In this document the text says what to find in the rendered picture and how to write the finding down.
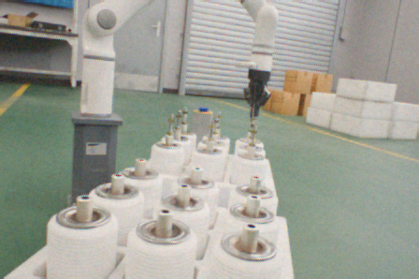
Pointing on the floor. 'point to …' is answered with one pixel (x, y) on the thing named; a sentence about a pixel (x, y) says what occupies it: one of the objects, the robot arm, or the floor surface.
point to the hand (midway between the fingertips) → (253, 112)
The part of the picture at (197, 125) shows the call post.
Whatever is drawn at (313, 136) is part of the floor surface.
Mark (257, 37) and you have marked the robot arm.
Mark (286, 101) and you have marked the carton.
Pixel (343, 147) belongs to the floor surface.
